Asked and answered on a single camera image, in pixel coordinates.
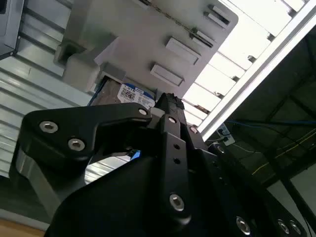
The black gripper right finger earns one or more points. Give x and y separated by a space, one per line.
197 143

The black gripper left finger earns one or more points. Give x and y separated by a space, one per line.
74 128

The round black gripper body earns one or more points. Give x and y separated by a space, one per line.
111 209

